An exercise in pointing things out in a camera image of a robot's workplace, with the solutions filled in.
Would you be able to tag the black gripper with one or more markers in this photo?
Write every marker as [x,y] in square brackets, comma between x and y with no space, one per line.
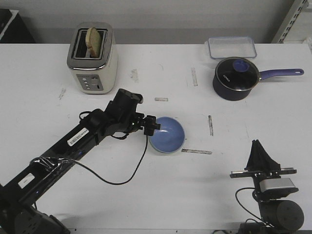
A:
[267,167]
[141,122]

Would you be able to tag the blue bowl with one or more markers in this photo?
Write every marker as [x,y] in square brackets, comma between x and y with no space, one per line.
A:
[170,137]

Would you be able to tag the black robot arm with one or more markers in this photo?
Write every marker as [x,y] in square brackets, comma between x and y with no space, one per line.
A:
[17,214]
[277,214]

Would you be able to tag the cream and chrome toaster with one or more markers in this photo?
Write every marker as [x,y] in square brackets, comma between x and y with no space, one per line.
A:
[94,76]

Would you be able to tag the dark blue saucepan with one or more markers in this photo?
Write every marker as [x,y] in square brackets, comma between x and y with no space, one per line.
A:
[232,95]

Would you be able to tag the glass pot lid blue knob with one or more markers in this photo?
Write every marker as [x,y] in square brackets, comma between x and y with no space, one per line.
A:
[238,74]

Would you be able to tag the clear plastic food container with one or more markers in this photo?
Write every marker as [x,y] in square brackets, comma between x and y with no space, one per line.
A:
[236,46]

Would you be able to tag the toasted bread slice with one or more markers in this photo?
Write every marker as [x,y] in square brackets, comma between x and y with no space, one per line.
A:
[93,42]

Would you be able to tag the white perforated metal rack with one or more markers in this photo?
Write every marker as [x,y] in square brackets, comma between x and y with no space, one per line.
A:
[296,27]

